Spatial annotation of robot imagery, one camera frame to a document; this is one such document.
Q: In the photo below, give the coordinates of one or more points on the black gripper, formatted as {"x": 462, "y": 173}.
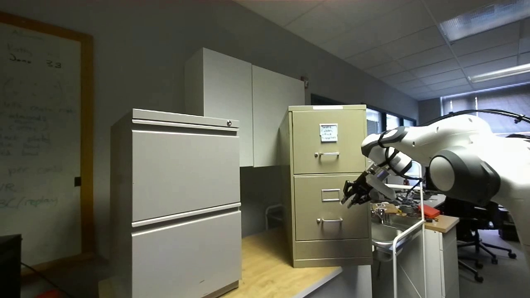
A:
{"x": 374, "y": 184}

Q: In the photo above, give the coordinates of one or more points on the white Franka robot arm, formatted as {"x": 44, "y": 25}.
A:
{"x": 468, "y": 143}

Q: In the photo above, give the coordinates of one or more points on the beige drawer with white label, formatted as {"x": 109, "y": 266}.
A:
{"x": 347, "y": 160}

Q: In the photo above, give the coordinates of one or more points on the grey lateral filing cabinet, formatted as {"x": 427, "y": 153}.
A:
{"x": 182, "y": 176}

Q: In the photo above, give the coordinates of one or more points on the white paper label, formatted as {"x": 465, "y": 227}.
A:
{"x": 328, "y": 133}

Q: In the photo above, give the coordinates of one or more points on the small red object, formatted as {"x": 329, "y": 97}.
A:
{"x": 430, "y": 213}

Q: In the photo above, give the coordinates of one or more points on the dark row of windows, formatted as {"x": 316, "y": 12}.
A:
{"x": 390, "y": 120}

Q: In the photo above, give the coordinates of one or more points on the wooden desk with grey panel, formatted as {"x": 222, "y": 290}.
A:
{"x": 352, "y": 284}

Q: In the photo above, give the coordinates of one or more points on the white desk with wood top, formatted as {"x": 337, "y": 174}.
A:
{"x": 440, "y": 259}

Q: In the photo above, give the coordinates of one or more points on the black office chair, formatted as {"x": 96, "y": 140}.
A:
{"x": 468, "y": 242}
{"x": 498, "y": 242}

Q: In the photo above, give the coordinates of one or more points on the grey window blinds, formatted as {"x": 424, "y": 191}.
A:
{"x": 457, "y": 105}

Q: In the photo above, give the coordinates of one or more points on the long fluorescent ceiling light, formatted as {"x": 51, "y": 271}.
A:
{"x": 498, "y": 74}

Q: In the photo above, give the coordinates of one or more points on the square ceiling light panel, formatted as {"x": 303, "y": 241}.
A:
{"x": 485, "y": 19}

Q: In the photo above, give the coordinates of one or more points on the wood framed whiteboard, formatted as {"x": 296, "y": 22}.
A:
{"x": 38, "y": 138}

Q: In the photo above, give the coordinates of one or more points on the beige filing cabinet frame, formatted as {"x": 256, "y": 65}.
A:
{"x": 284, "y": 193}

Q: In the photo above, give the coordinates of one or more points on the white metal tube frame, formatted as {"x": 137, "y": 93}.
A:
{"x": 394, "y": 275}

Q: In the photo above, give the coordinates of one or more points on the white overhead wall cabinet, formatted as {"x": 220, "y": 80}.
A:
{"x": 225, "y": 100}

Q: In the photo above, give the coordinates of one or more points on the small black wall fixture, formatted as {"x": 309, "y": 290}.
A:
{"x": 77, "y": 181}

